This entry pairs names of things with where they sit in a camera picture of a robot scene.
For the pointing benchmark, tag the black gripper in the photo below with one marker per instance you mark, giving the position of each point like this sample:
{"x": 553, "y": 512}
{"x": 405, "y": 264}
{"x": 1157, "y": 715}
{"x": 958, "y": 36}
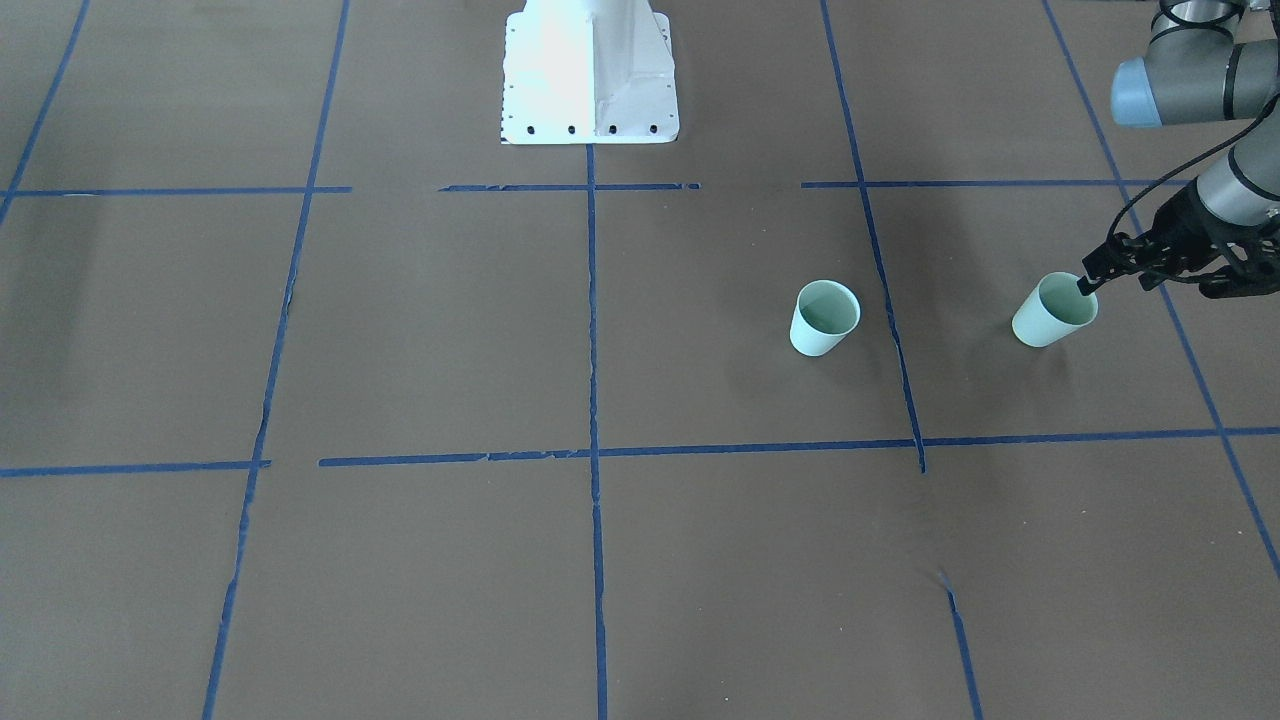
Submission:
{"x": 1178, "y": 226}

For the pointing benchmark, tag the mint green cup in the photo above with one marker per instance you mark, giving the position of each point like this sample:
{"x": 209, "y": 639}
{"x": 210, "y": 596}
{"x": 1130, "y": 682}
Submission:
{"x": 825, "y": 312}
{"x": 1053, "y": 310}

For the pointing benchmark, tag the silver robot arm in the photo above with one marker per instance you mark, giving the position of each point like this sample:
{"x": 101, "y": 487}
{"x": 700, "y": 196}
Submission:
{"x": 1194, "y": 71}

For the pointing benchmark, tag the brown paper table cover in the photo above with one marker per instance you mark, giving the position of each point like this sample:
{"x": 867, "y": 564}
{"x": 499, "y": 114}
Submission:
{"x": 320, "y": 402}

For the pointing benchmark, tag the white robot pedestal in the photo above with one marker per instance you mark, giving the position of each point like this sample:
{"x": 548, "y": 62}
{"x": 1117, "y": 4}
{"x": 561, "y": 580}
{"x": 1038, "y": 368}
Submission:
{"x": 582, "y": 72}

